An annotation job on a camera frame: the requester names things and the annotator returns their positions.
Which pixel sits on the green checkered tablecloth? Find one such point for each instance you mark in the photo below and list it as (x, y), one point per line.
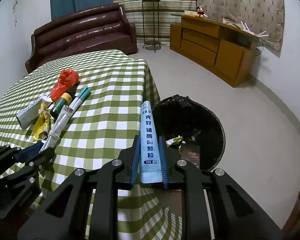
(104, 124)

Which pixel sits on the mickey mouse toy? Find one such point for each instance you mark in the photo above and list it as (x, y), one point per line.
(201, 12)

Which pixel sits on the red plastic bag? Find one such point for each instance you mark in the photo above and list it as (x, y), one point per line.
(67, 79)

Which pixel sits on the beige quilted curtain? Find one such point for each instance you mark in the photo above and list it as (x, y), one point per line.
(259, 15)

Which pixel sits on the white milk powder box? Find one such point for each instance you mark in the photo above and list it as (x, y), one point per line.
(26, 116)

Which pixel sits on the small box on cabinet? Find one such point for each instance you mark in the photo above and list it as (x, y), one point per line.
(190, 13)

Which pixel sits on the light blue sachet packet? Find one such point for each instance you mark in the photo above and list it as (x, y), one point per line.
(150, 165)

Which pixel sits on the yellow wrapper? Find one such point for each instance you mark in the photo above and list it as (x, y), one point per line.
(42, 126)

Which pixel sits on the black metal plant stand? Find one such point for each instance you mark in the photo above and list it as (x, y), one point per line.
(154, 40)

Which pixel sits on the green bottle yellow label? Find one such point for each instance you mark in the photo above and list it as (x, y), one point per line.
(65, 100)

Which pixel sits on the teal white tube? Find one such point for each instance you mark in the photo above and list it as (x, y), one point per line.
(65, 115)

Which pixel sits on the black trash bin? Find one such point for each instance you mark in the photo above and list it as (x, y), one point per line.
(198, 126)

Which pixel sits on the dark brown leather sofa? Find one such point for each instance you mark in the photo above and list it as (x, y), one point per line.
(101, 28)

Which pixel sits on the dark cigarette pack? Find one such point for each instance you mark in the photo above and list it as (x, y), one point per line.
(191, 153)

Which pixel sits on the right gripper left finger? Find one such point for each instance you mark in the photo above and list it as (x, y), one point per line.
(86, 202)

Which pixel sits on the wooden cabinet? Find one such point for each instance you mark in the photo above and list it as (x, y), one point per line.
(223, 50)

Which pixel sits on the striped curtain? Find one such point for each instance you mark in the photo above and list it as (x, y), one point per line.
(168, 11)

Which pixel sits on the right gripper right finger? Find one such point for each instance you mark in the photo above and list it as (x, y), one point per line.
(214, 206)

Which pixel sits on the white wifi router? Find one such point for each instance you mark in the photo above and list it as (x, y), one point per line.
(243, 26)

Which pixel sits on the wooden furniture at edge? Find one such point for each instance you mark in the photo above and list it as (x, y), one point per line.
(297, 212)

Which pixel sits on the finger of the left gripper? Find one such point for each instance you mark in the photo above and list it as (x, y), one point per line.
(28, 153)

